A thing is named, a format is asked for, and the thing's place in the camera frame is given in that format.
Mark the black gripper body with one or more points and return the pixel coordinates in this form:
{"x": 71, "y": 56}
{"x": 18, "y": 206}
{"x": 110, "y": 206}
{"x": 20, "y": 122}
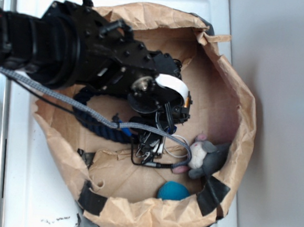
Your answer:
{"x": 162, "y": 100}

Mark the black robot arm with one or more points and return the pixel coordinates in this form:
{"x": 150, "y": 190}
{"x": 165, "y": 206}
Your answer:
{"x": 73, "y": 44}

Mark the grey plush mouse toy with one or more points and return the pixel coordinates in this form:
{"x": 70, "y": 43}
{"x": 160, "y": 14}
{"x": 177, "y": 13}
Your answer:
{"x": 207, "y": 158}

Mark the brown paper bag bin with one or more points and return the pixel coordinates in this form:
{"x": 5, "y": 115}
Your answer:
{"x": 112, "y": 191}

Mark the blue felt ball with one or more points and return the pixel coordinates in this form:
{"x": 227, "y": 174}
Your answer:
{"x": 172, "y": 190}

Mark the white plastic bin lid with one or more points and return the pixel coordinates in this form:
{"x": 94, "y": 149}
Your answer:
{"x": 35, "y": 194}

